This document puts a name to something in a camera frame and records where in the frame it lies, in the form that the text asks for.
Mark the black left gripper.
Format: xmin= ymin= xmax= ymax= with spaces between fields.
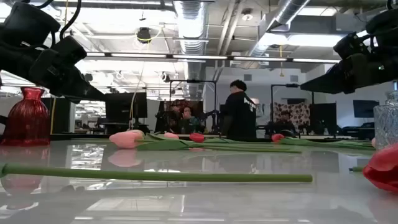
xmin=27 ymin=49 xmax=106 ymax=105

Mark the background desk with printer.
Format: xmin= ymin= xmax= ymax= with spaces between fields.
xmin=341 ymin=121 xmax=376 ymax=141

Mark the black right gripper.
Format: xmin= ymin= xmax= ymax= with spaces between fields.
xmin=299 ymin=49 xmax=398 ymax=95

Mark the wide silver ceiling duct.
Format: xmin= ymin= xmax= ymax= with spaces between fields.
xmin=172 ymin=0 xmax=209 ymax=101

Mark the red ribbed glass vase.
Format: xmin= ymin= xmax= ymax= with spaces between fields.
xmin=0 ymin=86 xmax=52 ymax=147

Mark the black computer monitor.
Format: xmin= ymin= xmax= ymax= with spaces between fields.
xmin=104 ymin=91 xmax=149 ymax=134

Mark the dark wall screen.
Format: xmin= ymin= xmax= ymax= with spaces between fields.
xmin=353 ymin=99 xmax=381 ymax=119

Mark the clear cut glass vase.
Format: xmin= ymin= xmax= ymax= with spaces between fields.
xmin=373 ymin=90 xmax=398 ymax=151

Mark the person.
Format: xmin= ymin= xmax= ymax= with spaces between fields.
xmin=220 ymin=79 xmax=258 ymax=141
xmin=177 ymin=106 xmax=201 ymax=135
xmin=269 ymin=110 xmax=299 ymax=138

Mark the black aluminium table frame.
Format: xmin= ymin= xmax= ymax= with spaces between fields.
xmin=49 ymin=133 xmax=376 ymax=147

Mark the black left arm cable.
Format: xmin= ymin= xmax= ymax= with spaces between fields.
xmin=58 ymin=0 xmax=83 ymax=40

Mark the black partition panel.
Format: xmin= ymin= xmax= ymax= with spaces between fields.
xmin=41 ymin=96 xmax=72 ymax=135
xmin=308 ymin=102 xmax=338 ymax=136

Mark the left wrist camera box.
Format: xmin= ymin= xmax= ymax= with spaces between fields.
xmin=50 ymin=35 xmax=88 ymax=68

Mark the floral patterned curtain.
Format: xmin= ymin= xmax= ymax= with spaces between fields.
xmin=272 ymin=101 xmax=312 ymax=129

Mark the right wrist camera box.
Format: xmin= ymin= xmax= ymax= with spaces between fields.
xmin=332 ymin=30 xmax=372 ymax=61

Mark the long ceiling light strip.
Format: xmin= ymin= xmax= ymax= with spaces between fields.
xmin=85 ymin=52 xmax=342 ymax=65

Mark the black ceiling dome camera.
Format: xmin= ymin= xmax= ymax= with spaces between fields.
xmin=136 ymin=27 xmax=152 ymax=44

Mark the long green foreground stem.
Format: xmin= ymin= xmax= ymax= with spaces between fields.
xmin=0 ymin=162 xmax=313 ymax=184

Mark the red artificial tulip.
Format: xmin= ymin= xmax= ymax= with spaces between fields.
xmin=271 ymin=133 xmax=374 ymax=151
xmin=362 ymin=143 xmax=398 ymax=193
xmin=188 ymin=133 xmax=276 ymax=146

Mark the round ceiling fixture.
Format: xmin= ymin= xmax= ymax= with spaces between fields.
xmin=241 ymin=8 xmax=254 ymax=22

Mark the beige hanging cable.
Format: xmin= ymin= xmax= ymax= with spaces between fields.
xmin=128 ymin=60 xmax=146 ymax=131

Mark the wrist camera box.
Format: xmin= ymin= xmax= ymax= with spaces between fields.
xmin=50 ymin=35 xmax=88 ymax=68
xmin=332 ymin=30 xmax=372 ymax=61

